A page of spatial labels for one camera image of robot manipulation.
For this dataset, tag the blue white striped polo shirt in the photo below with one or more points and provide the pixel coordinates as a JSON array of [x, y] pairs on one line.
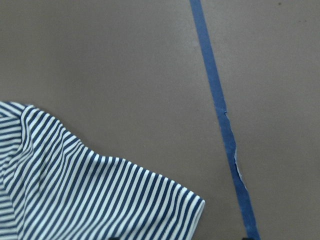
[[53, 187]]

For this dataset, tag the blue tape grid lines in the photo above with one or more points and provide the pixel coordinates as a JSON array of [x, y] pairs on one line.
[[228, 138]]

